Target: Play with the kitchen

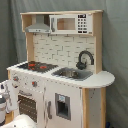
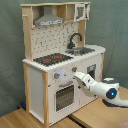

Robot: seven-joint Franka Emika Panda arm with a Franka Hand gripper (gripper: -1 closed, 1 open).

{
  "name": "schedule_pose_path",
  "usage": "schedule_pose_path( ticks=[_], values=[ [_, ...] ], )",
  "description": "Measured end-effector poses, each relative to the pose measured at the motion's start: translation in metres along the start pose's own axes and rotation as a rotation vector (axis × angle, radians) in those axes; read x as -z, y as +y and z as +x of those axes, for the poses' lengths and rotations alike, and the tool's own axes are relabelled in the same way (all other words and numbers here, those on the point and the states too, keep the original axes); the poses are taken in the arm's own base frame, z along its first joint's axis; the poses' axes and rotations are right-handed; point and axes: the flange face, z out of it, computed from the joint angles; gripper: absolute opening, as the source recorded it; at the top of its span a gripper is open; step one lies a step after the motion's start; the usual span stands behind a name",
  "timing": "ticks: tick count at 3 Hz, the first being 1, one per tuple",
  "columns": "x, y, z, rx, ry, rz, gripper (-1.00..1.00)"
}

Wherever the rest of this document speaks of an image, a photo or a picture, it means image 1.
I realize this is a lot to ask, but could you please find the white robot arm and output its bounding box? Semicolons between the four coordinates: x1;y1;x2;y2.
0;80;37;128

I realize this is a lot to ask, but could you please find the wooden toy kitchen playset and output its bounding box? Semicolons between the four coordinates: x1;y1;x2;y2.
8;10;115;128

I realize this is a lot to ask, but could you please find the grey toy sink basin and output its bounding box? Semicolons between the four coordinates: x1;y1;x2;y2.
52;67;92;81

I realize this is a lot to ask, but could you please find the black toy faucet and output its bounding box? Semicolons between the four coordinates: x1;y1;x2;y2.
76;50;94;70

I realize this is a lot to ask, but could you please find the black toy stovetop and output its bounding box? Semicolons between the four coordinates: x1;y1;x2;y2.
20;61;56;73

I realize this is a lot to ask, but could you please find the right red stove knob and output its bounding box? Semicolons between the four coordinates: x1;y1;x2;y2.
32;81;37;87

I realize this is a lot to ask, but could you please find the red stove knob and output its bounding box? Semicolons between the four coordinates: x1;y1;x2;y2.
32;81;37;87
13;76;19;82

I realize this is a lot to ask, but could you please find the white cabinet door ice dispenser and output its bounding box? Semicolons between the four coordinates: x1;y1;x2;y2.
45;82;82;128

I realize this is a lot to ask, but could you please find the toy microwave white door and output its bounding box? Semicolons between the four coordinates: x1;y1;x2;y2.
50;14;93;34

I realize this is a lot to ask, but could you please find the silver range hood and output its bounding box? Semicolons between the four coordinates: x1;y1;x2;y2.
25;15;50;33

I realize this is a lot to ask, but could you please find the left red stove knob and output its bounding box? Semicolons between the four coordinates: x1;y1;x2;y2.
13;76;19;82

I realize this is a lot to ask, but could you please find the white toy oven door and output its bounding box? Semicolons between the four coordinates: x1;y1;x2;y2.
14;87;44;128

